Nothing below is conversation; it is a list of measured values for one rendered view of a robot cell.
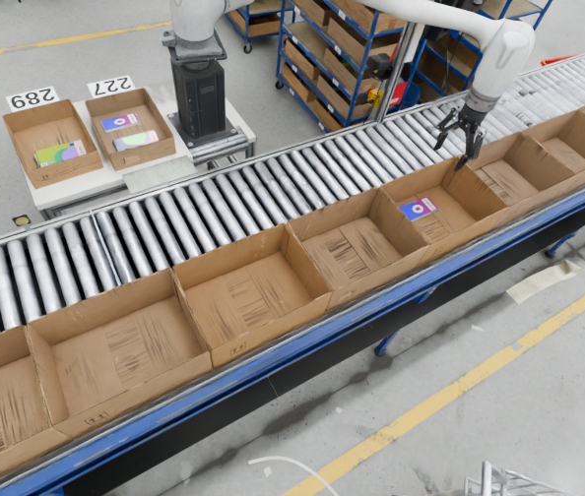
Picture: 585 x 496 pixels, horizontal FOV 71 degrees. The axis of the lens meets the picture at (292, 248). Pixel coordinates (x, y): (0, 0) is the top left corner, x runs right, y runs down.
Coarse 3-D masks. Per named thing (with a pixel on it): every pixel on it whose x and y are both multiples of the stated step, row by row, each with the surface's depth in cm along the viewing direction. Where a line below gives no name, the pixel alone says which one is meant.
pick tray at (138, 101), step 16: (112, 96) 193; (128, 96) 197; (144, 96) 201; (96, 112) 195; (112, 112) 199; (128, 112) 200; (144, 112) 201; (160, 112) 189; (96, 128) 181; (128, 128) 194; (144, 128) 195; (160, 128) 196; (112, 144) 187; (160, 144) 180; (112, 160) 174; (128, 160) 178; (144, 160) 183
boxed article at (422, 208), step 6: (426, 198) 169; (408, 204) 166; (414, 204) 167; (420, 204) 167; (426, 204) 167; (432, 204) 168; (402, 210) 164; (408, 210) 164; (414, 210) 165; (420, 210) 165; (426, 210) 166; (432, 210) 166; (408, 216) 163; (414, 216) 163; (420, 216) 163
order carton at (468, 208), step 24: (432, 168) 162; (408, 192) 167; (432, 192) 173; (456, 192) 170; (480, 192) 160; (432, 216) 167; (456, 216) 167; (480, 216) 164; (432, 240) 159; (456, 240) 149
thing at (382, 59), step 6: (378, 54) 192; (384, 54) 193; (372, 60) 190; (378, 60) 189; (384, 60) 191; (372, 66) 190; (378, 66) 191; (384, 66) 193; (390, 66) 195; (378, 72) 197
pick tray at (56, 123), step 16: (16, 112) 179; (32, 112) 183; (48, 112) 187; (64, 112) 191; (16, 128) 184; (32, 128) 187; (48, 128) 188; (64, 128) 189; (80, 128) 190; (16, 144) 177; (32, 144) 182; (48, 144) 183; (32, 160) 176; (64, 160) 166; (80, 160) 170; (96, 160) 175; (32, 176) 164; (48, 176) 168; (64, 176) 172
